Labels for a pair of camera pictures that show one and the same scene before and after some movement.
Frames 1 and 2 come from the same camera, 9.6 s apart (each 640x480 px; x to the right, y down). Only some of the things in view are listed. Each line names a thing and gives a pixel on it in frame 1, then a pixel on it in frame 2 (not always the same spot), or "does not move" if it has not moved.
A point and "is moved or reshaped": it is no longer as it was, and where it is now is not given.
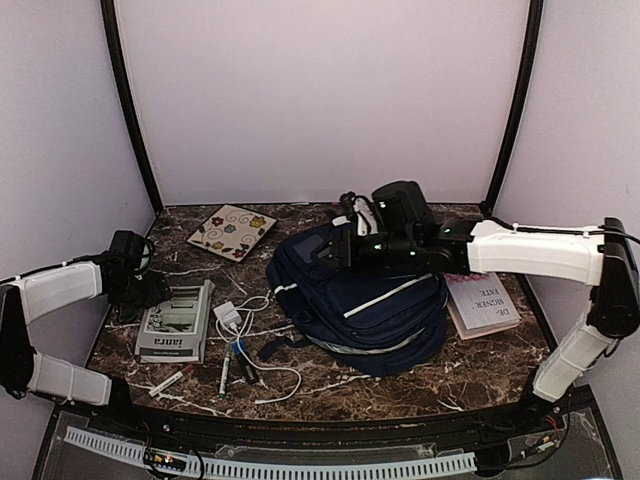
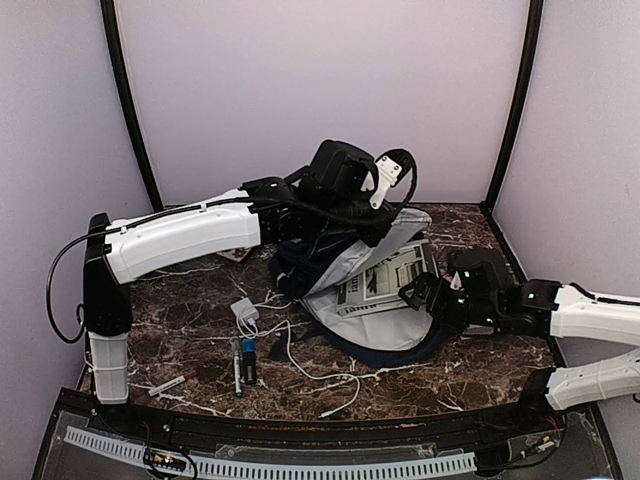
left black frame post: (113, 37) does not move
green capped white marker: (225, 375) → (238, 369)
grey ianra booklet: (175, 331) → (379, 288)
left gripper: (154, 295) → (373, 232)
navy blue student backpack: (373, 318) is moved or reshaped
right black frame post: (489, 207) does not move
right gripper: (345, 252) → (436, 306)
